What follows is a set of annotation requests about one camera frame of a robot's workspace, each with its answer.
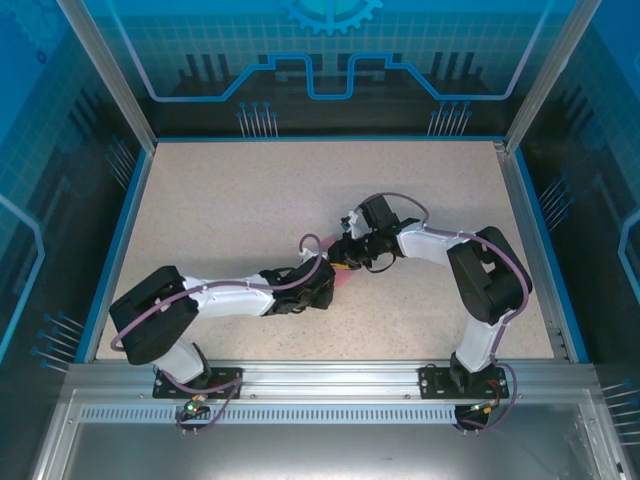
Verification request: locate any pink paper sheet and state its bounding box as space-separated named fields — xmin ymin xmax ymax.
xmin=319 ymin=232 xmax=359 ymax=292

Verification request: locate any grey metal sheet panel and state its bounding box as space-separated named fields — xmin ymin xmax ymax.
xmin=29 ymin=389 xmax=631 ymax=480

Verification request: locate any small connector with green light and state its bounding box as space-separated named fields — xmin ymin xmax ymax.
xmin=183 ymin=393 xmax=209 ymax=417
xmin=467 ymin=397 xmax=504 ymax=417

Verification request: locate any blue table edge border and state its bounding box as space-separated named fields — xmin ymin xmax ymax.
xmin=74 ymin=133 xmax=591 ymax=364

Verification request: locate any white right camera mount bracket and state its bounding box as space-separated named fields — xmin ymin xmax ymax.
xmin=341 ymin=209 xmax=371 ymax=241

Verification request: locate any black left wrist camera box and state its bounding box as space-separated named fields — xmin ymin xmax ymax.
xmin=298 ymin=258 xmax=336 ymax=301

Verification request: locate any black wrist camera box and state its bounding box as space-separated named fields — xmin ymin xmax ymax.
xmin=359 ymin=195 xmax=401 ymax=232
xmin=298 ymin=258 xmax=336 ymax=301

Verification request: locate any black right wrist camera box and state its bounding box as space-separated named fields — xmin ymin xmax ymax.
xmin=359 ymin=195 xmax=401 ymax=232

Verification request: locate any long aluminium mounting rail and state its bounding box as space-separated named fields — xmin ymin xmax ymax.
xmin=64 ymin=358 xmax=601 ymax=401

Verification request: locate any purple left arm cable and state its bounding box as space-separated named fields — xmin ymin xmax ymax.
xmin=109 ymin=233 xmax=325 ymax=437

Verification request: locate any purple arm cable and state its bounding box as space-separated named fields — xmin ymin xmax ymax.
xmin=109 ymin=233 xmax=325 ymax=437
xmin=382 ymin=192 xmax=534 ymax=432

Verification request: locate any slotted grey cable duct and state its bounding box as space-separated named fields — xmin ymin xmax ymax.
xmin=79 ymin=405 xmax=459 ymax=424

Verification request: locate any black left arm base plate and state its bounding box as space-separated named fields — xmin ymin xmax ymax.
xmin=152 ymin=366 xmax=246 ymax=400

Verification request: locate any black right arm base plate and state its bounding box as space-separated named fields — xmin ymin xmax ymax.
xmin=418 ymin=364 xmax=512 ymax=400

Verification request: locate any aluminium side rail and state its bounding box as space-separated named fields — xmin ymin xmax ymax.
xmin=492 ymin=140 xmax=576 ymax=362

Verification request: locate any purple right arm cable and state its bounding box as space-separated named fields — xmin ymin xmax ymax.
xmin=382 ymin=192 xmax=534 ymax=432

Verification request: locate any aluminium frame post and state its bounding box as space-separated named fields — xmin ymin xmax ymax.
xmin=502 ymin=0 xmax=601 ymax=154
xmin=54 ymin=0 xmax=159 ymax=154

